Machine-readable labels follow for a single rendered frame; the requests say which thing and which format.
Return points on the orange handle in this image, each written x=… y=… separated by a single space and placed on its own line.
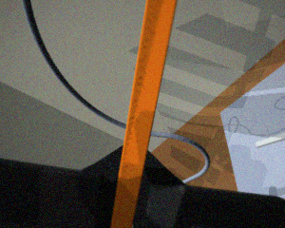
x=156 y=32

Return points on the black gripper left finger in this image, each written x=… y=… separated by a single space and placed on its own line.
x=59 y=197

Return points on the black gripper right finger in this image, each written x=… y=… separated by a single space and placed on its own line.
x=167 y=202

